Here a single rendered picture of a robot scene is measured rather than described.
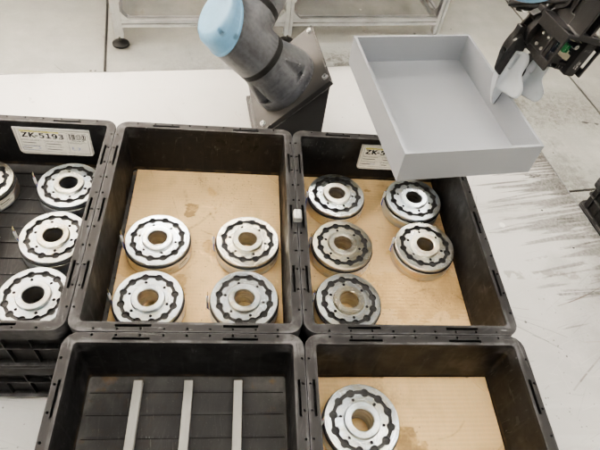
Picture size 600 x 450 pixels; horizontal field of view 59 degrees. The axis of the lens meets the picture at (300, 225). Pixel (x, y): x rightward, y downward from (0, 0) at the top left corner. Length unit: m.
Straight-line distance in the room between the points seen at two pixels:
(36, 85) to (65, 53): 1.40
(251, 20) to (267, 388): 0.68
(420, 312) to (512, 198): 0.52
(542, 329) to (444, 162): 0.50
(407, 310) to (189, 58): 2.12
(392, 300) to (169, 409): 0.38
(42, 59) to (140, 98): 1.49
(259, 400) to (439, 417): 0.25
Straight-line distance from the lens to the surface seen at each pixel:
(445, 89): 0.91
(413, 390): 0.82
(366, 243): 0.90
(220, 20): 1.09
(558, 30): 0.79
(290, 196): 0.84
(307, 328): 0.71
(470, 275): 0.90
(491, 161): 0.77
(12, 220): 1.00
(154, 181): 1.00
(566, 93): 3.18
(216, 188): 0.98
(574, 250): 1.29
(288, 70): 1.15
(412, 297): 0.89
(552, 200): 1.37
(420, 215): 0.97
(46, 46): 2.94
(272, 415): 0.77
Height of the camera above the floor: 1.55
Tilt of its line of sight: 50 degrees down
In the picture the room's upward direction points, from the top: 10 degrees clockwise
